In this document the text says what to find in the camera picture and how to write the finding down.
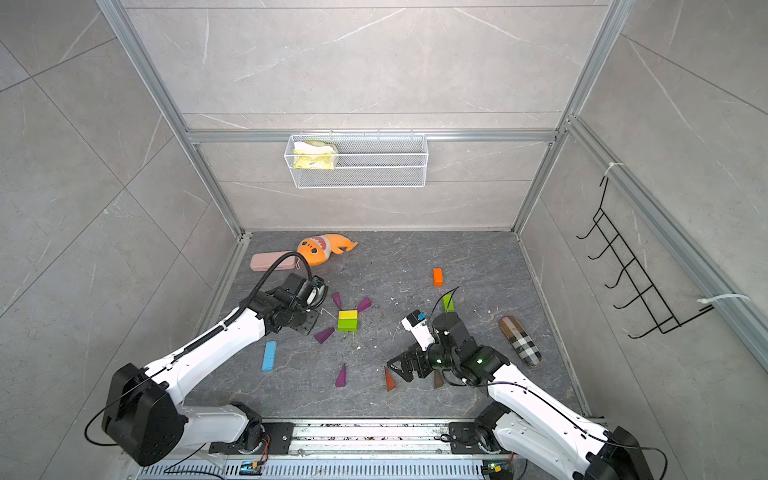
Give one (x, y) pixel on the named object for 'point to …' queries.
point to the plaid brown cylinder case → (525, 347)
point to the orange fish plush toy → (317, 249)
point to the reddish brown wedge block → (390, 382)
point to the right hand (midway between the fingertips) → (402, 357)
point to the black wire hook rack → (663, 319)
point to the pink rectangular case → (262, 261)
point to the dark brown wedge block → (438, 379)
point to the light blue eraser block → (269, 355)
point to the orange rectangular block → (438, 277)
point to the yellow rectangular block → (348, 316)
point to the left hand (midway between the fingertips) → (308, 311)
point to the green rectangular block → (348, 325)
